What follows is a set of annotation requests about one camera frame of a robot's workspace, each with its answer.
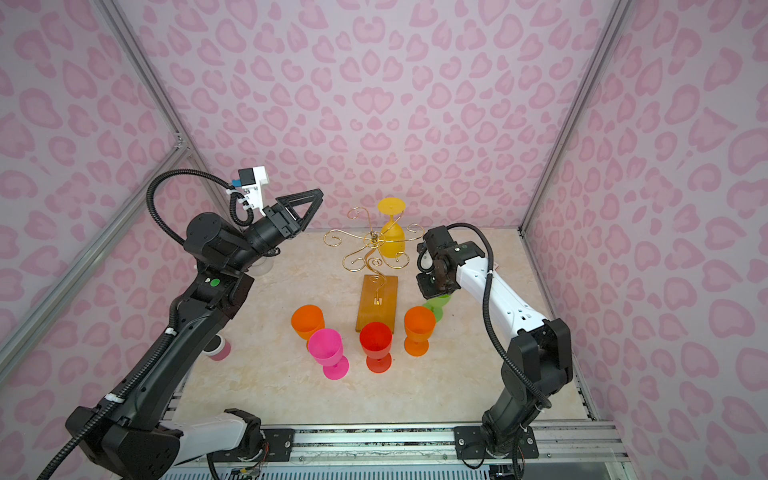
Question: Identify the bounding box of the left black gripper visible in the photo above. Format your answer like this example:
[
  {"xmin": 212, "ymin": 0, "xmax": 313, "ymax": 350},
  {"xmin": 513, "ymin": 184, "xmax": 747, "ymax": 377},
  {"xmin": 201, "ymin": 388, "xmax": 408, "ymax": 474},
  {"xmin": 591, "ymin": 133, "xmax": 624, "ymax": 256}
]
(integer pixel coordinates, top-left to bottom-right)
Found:
[{"xmin": 228, "ymin": 192, "xmax": 320, "ymax": 278}]

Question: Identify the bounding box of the green wine glass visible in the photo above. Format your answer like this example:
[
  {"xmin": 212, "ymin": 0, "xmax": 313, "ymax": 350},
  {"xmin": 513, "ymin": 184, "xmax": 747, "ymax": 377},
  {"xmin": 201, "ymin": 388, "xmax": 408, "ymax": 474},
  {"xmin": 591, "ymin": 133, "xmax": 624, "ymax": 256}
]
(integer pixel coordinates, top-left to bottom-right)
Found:
[{"xmin": 423, "ymin": 295, "xmax": 451, "ymax": 322}]

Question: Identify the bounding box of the orange wine glass back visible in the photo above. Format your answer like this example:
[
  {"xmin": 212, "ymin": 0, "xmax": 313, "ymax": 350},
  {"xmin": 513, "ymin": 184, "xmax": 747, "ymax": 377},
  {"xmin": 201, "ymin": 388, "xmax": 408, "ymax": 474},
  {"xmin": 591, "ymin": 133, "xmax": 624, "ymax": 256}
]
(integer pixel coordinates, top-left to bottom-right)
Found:
[{"xmin": 404, "ymin": 306, "xmax": 437, "ymax": 357}]

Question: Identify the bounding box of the orange wine glass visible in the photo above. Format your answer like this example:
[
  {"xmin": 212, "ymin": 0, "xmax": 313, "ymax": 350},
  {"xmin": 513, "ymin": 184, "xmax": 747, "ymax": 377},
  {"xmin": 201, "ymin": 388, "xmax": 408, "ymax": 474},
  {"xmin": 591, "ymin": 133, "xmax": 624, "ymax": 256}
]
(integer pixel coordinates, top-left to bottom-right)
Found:
[
  {"xmin": 404, "ymin": 306, "xmax": 437, "ymax": 357},
  {"xmin": 291, "ymin": 304, "xmax": 325, "ymax": 342}
]

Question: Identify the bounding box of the yellow wine glass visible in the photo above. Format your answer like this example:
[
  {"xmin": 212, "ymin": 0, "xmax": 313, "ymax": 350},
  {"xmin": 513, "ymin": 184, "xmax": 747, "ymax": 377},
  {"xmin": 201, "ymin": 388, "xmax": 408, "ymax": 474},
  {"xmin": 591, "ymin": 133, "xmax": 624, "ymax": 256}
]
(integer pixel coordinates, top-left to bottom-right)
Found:
[{"xmin": 377, "ymin": 197, "xmax": 406, "ymax": 260}]

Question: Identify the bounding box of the red wine glass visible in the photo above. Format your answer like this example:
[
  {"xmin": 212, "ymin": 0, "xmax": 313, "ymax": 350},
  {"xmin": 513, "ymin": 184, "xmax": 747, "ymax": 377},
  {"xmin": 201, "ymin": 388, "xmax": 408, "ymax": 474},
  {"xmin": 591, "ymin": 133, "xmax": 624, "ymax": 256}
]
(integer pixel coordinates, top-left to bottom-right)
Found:
[{"xmin": 359, "ymin": 322, "xmax": 393, "ymax": 374}]

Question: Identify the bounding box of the orange wine glass front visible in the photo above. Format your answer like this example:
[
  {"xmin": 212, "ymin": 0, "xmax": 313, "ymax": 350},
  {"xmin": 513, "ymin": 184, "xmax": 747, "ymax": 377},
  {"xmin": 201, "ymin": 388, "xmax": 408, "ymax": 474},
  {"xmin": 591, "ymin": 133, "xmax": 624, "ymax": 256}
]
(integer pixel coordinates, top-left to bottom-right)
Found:
[{"xmin": 291, "ymin": 304, "xmax": 325, "ymax": 342}]

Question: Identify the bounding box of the pink wine glass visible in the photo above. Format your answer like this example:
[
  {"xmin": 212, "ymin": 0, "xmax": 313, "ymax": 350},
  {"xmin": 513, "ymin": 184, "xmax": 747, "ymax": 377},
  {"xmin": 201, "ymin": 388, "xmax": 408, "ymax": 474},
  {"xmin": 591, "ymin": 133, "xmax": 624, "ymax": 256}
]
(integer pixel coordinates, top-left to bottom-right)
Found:
[{"xmin": 307, "ymin": 328, "xmax": 350, "ymax": 381}]

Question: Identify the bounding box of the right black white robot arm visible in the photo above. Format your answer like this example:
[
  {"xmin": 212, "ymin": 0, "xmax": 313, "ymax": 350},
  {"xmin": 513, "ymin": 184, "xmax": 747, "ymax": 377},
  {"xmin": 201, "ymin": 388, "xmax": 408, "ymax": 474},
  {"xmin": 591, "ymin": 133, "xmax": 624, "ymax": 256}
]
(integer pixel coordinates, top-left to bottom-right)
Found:
[{"xmin": 416, "ymin": 222, "xmax": 573, "ymax": 461}]

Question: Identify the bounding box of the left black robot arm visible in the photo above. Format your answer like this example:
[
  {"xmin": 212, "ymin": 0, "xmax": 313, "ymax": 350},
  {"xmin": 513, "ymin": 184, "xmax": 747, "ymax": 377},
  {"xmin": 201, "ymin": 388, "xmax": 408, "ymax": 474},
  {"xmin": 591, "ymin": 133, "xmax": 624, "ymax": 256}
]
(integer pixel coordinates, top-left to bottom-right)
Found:
[{"xmin": 40, "ymin": 189, "xmax": 323, "ymax": 479}]

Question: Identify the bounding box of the clear tape roll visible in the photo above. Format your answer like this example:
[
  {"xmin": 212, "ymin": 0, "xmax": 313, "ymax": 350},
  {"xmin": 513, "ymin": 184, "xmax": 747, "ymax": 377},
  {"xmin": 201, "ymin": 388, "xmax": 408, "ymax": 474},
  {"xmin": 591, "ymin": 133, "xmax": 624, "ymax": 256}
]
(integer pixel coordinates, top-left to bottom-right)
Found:
[{"xmin": 247, "ymin": 257, "xmax": 274, "ymax": 277}]

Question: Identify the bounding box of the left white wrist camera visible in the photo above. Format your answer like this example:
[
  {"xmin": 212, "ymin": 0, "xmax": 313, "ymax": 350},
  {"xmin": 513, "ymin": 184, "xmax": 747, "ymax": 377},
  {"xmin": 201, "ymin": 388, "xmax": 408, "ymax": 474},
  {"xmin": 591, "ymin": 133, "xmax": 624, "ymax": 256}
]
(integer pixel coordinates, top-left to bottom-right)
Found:
[{"xmin": 227, "ymin": 166, "xmax": 269, "ymax": 215}]

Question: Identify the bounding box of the gold wire glass rack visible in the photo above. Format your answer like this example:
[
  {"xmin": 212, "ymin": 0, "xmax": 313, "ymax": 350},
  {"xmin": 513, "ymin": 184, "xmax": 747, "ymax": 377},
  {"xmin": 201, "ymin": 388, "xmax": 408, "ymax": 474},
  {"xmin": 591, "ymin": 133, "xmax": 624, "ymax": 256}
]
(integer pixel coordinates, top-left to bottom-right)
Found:
[{"xmin": 323, "ymin": 206, "xmax": 425, "ymax": 333}]

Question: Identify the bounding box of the right black corrugated cable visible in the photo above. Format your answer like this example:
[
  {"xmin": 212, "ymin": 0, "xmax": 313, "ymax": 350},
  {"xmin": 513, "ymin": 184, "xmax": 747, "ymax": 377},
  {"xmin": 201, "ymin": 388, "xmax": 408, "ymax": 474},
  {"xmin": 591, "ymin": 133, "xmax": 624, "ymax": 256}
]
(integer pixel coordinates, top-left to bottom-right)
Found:
[{"xmin": 416, "ymin": 222, "xmax": 553, "ymax": 411}]

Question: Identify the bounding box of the black corrugated cable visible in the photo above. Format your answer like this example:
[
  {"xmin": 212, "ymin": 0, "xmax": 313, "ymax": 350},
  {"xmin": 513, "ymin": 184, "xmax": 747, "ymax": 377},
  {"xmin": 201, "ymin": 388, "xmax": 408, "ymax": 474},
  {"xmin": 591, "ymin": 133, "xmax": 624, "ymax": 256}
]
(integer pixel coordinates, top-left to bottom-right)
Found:
[
  {"xmin": 35, "ymin": 169, "xmax": 256, "ymax": 480},
  {"xmin": 416, "ymin": 222, "xmax": 553, "ymax": 411}
]

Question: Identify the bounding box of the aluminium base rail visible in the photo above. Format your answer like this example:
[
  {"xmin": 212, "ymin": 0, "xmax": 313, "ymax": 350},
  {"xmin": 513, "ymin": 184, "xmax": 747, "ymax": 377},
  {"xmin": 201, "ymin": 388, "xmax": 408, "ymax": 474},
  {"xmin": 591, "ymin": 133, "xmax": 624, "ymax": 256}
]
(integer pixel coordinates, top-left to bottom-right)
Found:
[{"xmin": 161, "ymin": 392, "xmax": 637, "ymax": 480}]

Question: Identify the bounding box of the left black corrugated cable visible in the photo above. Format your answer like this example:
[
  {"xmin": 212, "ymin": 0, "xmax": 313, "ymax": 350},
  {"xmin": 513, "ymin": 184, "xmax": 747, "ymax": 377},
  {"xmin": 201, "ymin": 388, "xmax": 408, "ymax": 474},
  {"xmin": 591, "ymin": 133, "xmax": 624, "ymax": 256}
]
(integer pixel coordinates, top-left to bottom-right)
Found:
[{"xmin": 35, "ymin": 169, "xmax": 256, "ymax": 480}]

